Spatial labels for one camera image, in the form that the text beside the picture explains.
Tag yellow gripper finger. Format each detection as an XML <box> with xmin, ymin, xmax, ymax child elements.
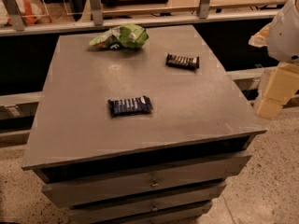
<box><xmin>255</xmin><ymin>63</ymin><xmax>299</xmax><ymax>119</ymax></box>
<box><xmin>249</xmin><ymin>24</ymin><xmax>270</xmax><ymax>48</ymax></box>

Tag blue rxbar blueberry bar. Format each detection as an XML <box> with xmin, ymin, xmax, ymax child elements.
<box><xmin>107</xmin><ymin>96</ymin><xmax>153</xmax><ymax>117</ymax></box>

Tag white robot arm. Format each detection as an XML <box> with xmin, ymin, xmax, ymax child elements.
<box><xmin>249</xmin><ymin>0</ymin><xmax>299</xmax><ymax>119</ymax></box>

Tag brown rxbar chocolate bar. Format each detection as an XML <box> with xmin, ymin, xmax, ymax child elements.
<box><xmin>165</xmin><ymin>54</ymin><xmax>199</xmax><ymax>70</ymax></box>

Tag green chip bag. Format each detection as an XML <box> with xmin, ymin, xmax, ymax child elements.
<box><xmin>89</xmin><ymin>23</ymin><xmax>149</xmax><ymax>49</ymax></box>

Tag grey drawer cabinet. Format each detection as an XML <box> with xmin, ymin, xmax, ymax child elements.
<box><xmin>22</xmin><ymin>25</ymin><xmax>263</xmax><ymax>224</ymax></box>

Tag top drawer knob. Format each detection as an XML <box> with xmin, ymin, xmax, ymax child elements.
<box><xmin>150</xmin><ymin>178</ymin><xmax>160</xmax><ymax>189</ymax></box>

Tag drawer knob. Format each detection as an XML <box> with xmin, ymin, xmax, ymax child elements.
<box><xmin>151</xmin><ymin>203</ymin><xmax>159</xmax><ymax>212</ymax></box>
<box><xmin>150</xmin><ymin>178</ymin><xmax>160</xmax><ymax>189</ymax></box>

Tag middle drawer knob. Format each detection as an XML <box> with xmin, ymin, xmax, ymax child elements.
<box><xmin>151</xmin><ymin>203</ymin><xmax>159</xmax><ymax>212</ymax></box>

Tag orange white striped cloth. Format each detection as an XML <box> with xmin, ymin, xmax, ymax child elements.
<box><xmin>0</xmin><ymin>0</ymin><xmax>52</xmax><ymax>26</ymax></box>

